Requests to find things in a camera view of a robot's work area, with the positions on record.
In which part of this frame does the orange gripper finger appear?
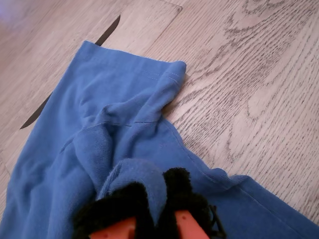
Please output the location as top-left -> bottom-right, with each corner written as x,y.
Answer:
73,183 -> 155,239
159,167 -> 226,239

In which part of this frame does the blue printed T-shirt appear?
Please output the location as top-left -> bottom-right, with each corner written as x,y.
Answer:
0,40 -> 319,239

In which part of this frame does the black twisted wire tie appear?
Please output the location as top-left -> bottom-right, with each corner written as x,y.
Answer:
209,204 -> 227,239

